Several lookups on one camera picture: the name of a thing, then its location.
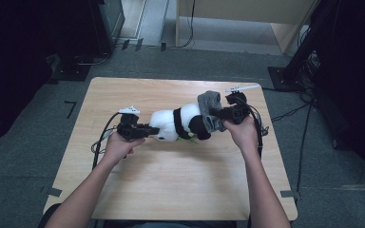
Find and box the light wooden cabinet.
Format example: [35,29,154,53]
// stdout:
[175,0,318,55]

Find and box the person's clothing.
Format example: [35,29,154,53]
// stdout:
[132,221,188,228]

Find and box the grey floor tape piece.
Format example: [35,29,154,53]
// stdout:
[46,186,64,198]
[279,189,300,200]

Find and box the black hanging cable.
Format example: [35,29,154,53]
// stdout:
[167,0,196,49]

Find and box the grey knitted sock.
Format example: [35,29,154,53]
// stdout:
[197,90,227,134]

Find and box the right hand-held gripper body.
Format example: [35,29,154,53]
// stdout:
[224,84,261,124]

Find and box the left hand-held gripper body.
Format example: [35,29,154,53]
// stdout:
[117,105,146,142]

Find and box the thick black gripper cable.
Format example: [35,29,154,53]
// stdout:
[239,94,264,160]
[91,112,122,170]

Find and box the panda plush toy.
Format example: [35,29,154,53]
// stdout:
[148,103,213,143]

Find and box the black curtain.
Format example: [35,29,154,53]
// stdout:
[310,0,365,188]
[0,0,91,150]

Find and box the person's left hand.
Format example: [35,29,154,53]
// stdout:
[103,132,146,168]

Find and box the black floor base plate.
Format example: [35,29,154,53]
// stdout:
[50,53,91,83]

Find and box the black angled floor tape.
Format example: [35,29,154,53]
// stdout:
[64,100,78,120]

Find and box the person's right hand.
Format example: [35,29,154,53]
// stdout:
[222,115,260,157]

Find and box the black metal stand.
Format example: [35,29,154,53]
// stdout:
[267,0,336,93]

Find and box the black floor cable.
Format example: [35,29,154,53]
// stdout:
[295,103,313,195]
[270,102,313,123]

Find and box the black cabinet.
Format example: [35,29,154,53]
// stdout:
[86,0,126,56]

